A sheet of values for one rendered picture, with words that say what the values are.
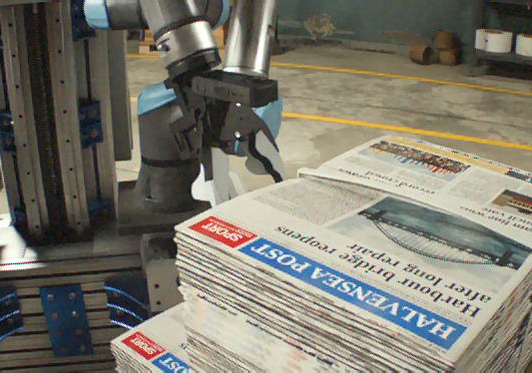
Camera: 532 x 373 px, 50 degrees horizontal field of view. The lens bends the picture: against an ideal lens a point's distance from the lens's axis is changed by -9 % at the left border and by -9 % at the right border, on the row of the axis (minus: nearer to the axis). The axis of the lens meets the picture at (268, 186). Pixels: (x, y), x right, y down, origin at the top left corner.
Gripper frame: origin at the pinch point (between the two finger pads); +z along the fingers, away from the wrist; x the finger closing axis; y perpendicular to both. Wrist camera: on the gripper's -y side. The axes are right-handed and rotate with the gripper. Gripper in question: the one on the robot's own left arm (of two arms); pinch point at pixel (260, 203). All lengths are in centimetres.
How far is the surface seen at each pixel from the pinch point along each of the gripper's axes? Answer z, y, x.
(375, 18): -107, 325, -557
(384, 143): -1.4, -12.8, -11.6
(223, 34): -143, 417, -406
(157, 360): 13.2, 8.7, 17.7
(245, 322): 7.4, -15.6, 20.4
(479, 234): 8.4, -30.2, 3.0
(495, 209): 8.0, -29.4, -3.2
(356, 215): 3.0, -20.4, 7.3
